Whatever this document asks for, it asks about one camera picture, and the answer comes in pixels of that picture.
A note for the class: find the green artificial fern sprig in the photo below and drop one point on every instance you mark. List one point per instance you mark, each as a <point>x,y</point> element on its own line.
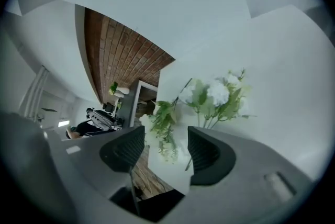
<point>163,115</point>

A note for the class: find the dark grey cabinet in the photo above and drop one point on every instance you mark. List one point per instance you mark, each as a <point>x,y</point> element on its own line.
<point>128,110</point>

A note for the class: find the white rectangular frame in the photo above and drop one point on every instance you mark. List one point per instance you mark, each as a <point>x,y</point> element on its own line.
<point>138,92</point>

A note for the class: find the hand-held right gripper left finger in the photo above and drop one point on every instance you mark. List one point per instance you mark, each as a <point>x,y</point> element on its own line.
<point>123,149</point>

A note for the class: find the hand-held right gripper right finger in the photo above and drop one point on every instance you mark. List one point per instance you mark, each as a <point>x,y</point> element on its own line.
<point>209,155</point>

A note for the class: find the white pot with green plant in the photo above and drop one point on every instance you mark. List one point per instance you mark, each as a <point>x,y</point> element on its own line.
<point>123,90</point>

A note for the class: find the white artificial flower bouquet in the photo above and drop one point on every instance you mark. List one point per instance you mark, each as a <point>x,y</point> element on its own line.
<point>218,93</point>

